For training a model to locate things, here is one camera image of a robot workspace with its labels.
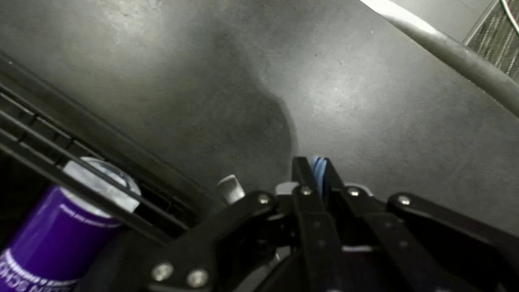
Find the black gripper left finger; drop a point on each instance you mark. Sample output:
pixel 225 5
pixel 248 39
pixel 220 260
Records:
pixel 314 237

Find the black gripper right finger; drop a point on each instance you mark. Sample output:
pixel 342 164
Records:
pixel 379 237

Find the purple bottle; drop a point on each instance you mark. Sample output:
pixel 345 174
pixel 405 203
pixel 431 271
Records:
pixel 59 237

